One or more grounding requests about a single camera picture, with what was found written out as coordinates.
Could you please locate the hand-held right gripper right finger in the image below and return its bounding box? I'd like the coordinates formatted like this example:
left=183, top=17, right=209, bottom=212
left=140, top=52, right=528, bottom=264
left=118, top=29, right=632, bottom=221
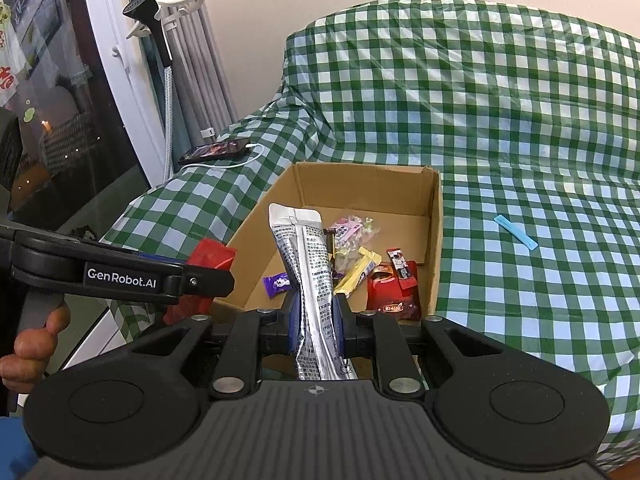
left=334, top=294, right=521, bottom=402

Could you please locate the purple snack packet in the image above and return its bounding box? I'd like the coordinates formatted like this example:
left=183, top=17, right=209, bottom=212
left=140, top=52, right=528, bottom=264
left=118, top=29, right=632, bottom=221
left=262, top=272, right=294, bottom=299

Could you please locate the small red white snack packet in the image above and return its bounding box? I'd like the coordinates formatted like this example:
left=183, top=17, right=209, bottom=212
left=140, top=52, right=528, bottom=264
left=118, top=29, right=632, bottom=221
left=385, top=248, right=419, bottom=296

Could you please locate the grey curtain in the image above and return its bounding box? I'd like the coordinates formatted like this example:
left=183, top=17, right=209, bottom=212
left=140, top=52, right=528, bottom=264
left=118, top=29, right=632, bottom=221
left=177, top=0, right=239, bottom=147

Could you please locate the white charging cable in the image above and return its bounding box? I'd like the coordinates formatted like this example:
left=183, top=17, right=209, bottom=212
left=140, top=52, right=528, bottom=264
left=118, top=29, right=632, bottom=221
left=180, top=142, right=266, bottom=171

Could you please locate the teal curtain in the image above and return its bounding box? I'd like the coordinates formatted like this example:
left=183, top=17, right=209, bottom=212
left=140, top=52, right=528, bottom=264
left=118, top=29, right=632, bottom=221
left=135, top=20, right=176, bottom=161

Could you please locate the clear pink candy bag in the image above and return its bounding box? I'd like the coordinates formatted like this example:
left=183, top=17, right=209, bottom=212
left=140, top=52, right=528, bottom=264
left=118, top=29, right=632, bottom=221
left=330, top=214, right=381, bottom=257

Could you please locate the blue snack strip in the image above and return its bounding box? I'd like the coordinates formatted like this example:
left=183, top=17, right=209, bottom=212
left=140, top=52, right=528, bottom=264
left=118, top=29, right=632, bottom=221
left=493, top=214, right=539, bottom=251

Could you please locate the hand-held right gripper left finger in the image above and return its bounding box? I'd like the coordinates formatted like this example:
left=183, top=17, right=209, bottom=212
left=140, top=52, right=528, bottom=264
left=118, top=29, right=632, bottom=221
left=115, top=294, right=301, bottom=402

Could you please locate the person's left hand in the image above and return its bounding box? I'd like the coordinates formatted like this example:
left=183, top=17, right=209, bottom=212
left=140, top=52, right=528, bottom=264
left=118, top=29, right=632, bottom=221
left=0, top=304, right=72, bottom=394

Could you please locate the yellow snack packet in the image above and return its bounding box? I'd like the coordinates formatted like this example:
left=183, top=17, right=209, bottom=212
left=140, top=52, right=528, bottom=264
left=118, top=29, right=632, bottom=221
left=332, top=247, right=384, bottom=302

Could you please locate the long silver snack packet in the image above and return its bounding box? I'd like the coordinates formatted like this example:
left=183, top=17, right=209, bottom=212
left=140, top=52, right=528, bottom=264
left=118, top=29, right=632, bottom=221
left=268, top=203, right=359, bottom=382

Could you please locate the brown cardboard box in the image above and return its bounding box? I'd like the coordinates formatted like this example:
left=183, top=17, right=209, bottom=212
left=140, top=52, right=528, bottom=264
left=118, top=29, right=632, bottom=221
left=212, top=161, right=444, bottom=377

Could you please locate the large red snack packet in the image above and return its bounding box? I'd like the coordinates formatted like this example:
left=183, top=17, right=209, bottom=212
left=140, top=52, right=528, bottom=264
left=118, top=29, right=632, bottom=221
left=366, top=260, right=424, bottom=321

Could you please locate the white window frame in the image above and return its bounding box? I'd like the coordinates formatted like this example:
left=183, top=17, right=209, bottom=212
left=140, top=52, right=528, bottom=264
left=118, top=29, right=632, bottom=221
left=77, top=0, right=169, bottom=187

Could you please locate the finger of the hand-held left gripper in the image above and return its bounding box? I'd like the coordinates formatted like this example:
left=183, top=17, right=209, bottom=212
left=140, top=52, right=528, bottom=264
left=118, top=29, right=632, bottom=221
left=182, top=260, right=236, bottom=301

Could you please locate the black garment steamer with hose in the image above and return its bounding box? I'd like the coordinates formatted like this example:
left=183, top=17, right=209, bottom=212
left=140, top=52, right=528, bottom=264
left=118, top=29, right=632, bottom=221
left=122, top=0, right=176, bottom=184

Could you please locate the black smartphone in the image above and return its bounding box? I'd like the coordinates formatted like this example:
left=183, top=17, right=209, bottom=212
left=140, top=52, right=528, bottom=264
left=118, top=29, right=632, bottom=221
left=178, top=137, right=252, bottom=164

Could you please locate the green white checked cloth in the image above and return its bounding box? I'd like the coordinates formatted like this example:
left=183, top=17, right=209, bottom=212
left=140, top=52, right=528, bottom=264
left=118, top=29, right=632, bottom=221
left=100, top=0, right=640, bottom=473

